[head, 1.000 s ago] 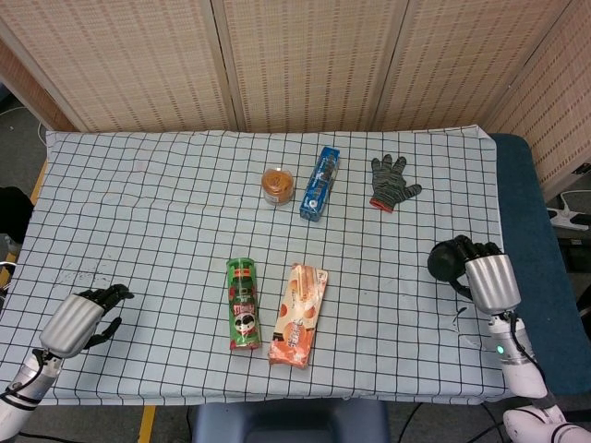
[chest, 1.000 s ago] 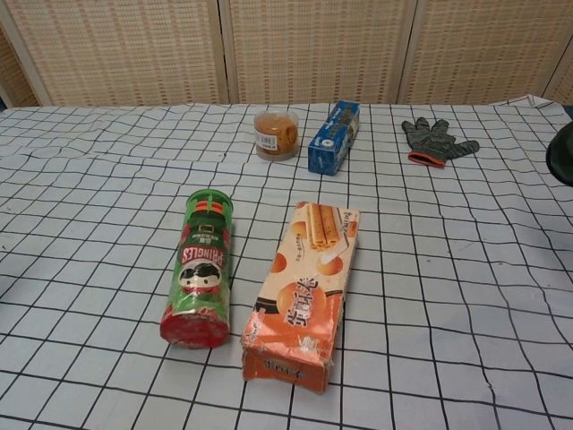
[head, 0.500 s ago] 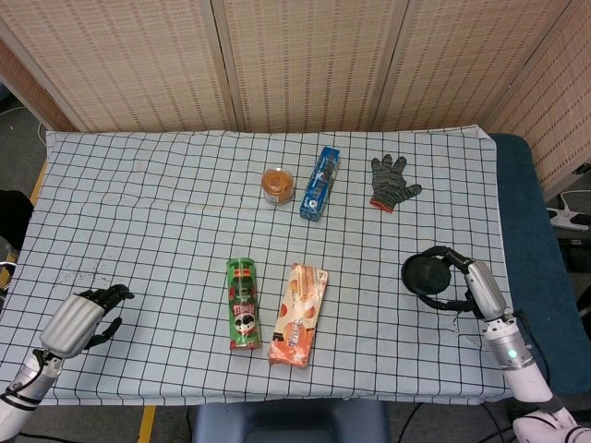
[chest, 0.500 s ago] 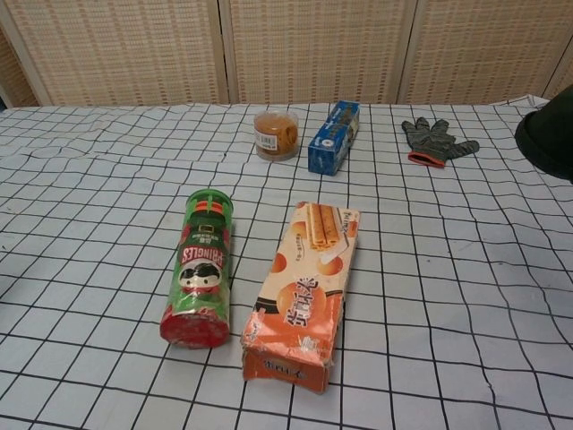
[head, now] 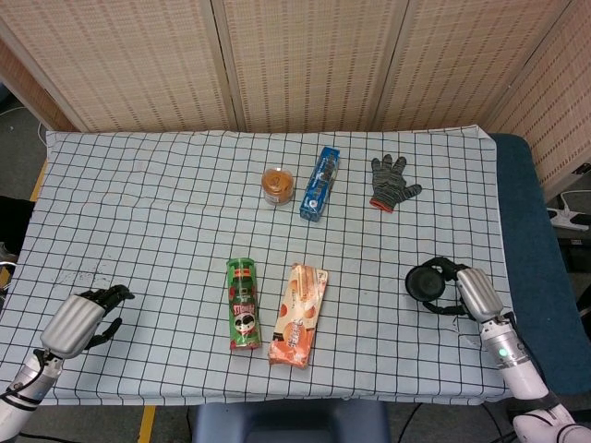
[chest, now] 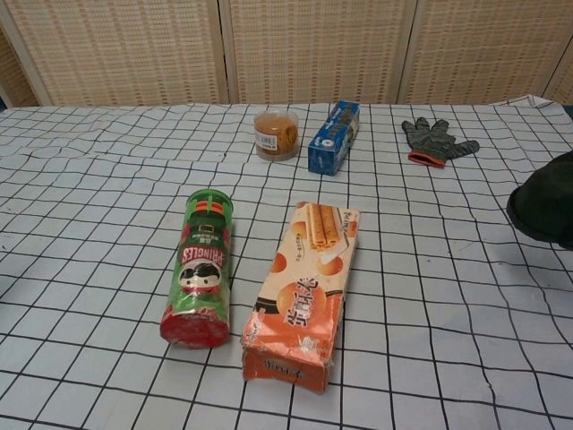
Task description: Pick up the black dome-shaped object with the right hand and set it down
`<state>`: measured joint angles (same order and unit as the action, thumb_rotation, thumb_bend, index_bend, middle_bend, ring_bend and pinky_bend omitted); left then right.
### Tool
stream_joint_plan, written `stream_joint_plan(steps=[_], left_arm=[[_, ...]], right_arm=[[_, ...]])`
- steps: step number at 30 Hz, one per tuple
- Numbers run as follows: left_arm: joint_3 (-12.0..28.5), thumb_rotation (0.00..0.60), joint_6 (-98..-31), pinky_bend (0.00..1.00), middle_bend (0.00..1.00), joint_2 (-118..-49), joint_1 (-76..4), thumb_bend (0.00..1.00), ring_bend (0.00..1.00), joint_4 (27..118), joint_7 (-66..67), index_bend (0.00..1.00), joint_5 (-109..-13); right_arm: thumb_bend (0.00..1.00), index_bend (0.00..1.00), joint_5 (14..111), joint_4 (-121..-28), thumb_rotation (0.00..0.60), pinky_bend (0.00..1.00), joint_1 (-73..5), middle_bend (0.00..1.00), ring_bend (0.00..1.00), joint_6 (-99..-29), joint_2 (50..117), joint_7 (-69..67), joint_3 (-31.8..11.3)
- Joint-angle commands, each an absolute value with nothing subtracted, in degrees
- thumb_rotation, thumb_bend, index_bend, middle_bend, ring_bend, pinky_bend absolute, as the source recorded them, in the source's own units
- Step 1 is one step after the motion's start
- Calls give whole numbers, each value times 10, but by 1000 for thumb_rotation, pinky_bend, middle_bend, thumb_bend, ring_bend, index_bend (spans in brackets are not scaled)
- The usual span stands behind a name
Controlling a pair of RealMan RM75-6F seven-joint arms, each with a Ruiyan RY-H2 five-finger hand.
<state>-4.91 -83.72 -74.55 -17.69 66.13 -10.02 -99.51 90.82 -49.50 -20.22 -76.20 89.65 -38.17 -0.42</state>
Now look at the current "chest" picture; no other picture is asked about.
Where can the clear jar of rubber bands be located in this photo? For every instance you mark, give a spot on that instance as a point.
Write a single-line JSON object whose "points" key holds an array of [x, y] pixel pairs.
{"points": [[276, 134]]}

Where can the orange egg roll box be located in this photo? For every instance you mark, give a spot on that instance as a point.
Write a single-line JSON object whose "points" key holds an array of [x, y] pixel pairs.
{"points": [[304, 295]]}

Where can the blue cling wrap box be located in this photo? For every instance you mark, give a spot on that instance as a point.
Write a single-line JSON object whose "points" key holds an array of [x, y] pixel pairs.
{"points": [[333, 136]]}

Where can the green Pringles can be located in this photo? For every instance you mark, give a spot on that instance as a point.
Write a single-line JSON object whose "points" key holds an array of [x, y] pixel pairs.
{"points": [[200, 269]]}

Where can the grey knit work glove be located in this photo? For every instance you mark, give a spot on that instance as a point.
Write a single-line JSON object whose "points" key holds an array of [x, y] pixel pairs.
{"points": [[432, 139]]}

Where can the woven bamboo folding screen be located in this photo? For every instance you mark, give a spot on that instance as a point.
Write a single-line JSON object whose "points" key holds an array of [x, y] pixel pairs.
{"points": [[313, 49]]}

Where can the white black grid tablecloth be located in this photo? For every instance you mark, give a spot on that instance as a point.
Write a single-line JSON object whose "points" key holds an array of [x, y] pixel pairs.
{"points": [[89, 224]]}

